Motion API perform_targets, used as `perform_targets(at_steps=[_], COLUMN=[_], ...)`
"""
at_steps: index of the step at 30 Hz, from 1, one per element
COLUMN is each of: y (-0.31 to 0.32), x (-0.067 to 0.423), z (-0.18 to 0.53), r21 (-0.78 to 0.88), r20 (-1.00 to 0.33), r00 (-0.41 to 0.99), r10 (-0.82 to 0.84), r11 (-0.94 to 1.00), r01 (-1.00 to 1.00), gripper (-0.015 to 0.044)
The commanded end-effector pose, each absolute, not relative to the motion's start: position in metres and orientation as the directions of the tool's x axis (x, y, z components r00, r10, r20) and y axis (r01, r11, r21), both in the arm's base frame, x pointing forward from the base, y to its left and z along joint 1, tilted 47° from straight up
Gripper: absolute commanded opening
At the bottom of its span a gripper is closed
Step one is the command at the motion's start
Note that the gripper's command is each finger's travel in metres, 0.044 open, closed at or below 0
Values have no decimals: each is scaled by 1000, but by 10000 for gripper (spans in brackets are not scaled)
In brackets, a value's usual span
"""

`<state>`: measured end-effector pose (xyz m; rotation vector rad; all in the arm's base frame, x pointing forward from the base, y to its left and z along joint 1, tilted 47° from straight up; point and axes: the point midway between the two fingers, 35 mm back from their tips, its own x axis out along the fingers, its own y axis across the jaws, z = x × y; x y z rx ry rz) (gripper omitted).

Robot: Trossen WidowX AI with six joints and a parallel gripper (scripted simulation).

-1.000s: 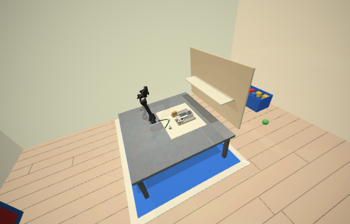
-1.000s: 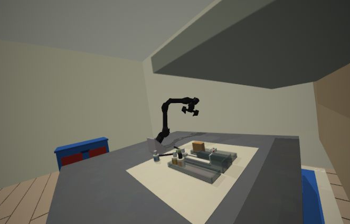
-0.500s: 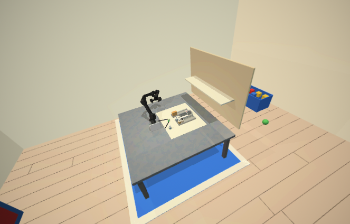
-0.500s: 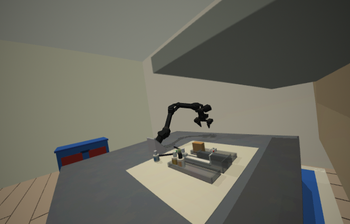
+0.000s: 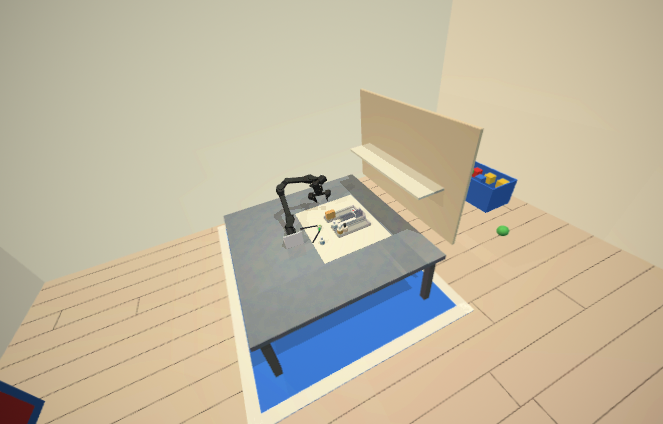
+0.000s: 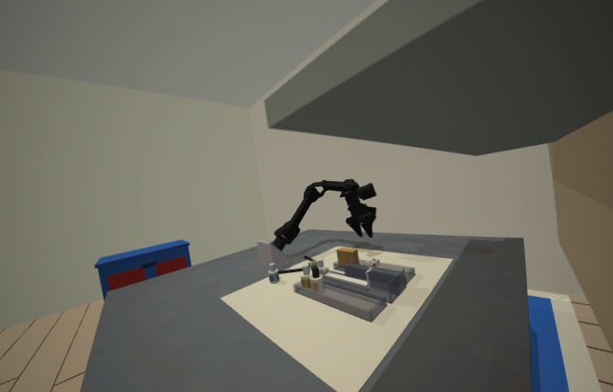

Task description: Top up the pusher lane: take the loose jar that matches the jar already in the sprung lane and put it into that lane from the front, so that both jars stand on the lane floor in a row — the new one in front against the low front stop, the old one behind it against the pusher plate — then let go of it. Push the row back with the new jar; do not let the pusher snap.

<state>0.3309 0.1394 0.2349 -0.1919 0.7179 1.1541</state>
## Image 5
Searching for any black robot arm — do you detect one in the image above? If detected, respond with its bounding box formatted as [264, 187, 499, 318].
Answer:
[276, 174, 327, 236]

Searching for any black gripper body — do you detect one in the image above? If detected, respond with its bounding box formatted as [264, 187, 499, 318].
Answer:
[308, 187, 331, 200]

